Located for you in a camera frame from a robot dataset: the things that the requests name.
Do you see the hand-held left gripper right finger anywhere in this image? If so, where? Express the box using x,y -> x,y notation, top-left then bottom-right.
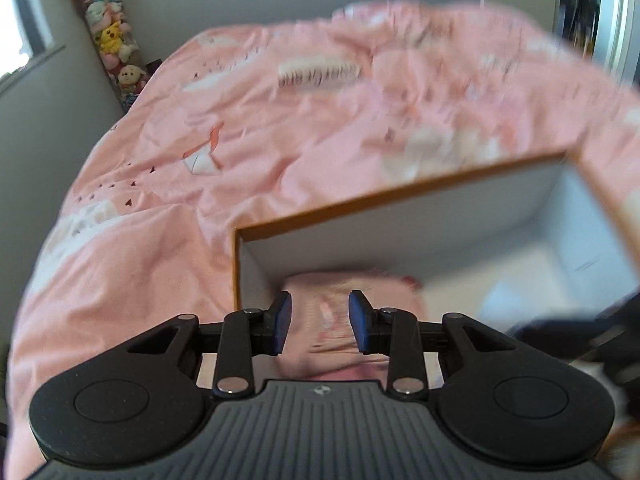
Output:
347,289 -> 518,396

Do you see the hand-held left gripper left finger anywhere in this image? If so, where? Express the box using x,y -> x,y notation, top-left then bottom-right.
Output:
125,291 -> 293,400

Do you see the pink fabric pouch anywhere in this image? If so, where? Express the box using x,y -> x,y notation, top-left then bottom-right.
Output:
280,271 -> 426,381

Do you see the orange cardboard box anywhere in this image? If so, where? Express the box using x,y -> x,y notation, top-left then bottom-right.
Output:
232,151 -> 640,341

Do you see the pink printed blanket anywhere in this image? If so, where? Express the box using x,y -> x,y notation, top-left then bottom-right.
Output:
10,0 -> 640,480

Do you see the clear hanging plush toy holder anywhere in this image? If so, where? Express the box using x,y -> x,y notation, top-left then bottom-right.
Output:
70,0 -> 151,111

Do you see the yellow plush toy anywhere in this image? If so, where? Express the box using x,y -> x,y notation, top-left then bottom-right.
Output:
97,22 -> 131,56

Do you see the window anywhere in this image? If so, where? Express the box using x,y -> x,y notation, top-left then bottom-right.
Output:
0,0 -> 66,96

